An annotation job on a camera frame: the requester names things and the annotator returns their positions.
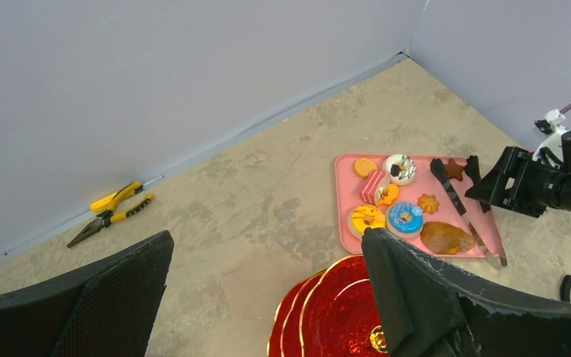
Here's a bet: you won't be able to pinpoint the pink serving tray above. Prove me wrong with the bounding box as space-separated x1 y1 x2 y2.
335 153 506 266

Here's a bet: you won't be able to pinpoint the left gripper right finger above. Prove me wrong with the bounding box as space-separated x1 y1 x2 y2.
361 228 571 356

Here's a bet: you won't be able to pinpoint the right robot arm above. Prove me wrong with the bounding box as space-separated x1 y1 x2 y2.
465 130 571 218

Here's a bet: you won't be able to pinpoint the orange duck pastry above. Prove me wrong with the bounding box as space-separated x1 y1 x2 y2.
375 183 399 207

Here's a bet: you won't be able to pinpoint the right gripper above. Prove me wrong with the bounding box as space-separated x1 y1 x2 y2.
465 146 561 218

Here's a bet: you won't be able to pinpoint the yellow frosted donut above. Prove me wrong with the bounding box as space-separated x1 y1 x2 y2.
346 205 387 239

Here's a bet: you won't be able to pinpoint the yellow-handled pliers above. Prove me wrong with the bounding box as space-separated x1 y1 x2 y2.
66 181 154 248

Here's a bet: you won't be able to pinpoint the black serving tongs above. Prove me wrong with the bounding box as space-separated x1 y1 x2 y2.
430 158 508 269

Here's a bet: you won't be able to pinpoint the white chocolate-drizzled donut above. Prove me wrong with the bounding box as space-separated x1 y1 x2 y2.
382 154 417 186

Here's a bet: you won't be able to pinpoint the red three-tier cake stand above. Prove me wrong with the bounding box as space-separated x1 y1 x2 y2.
266 254 390 356

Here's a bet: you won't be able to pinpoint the black-handled pliers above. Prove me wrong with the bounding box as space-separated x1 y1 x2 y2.
559 274 571 303

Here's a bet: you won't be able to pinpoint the round orange cookie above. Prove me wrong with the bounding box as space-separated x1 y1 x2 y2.
353 157 378 179

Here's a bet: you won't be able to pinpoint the flower-shaped orange cookie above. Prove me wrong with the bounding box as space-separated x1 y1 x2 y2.
417 193 440 214

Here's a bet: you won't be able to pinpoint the brown star cookie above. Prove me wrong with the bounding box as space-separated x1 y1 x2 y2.
445 158 465 181

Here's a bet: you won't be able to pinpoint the pink layered cake slice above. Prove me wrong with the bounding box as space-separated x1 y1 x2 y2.
360 170 390 205

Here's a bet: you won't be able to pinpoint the blue frosted donut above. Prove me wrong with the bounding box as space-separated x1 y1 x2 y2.
386 202 425 239

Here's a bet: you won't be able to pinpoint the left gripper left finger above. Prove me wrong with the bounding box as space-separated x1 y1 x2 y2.
0 231 174 356

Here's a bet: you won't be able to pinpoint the brown bread roll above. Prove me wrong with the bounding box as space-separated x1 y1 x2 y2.
421 222 475 255

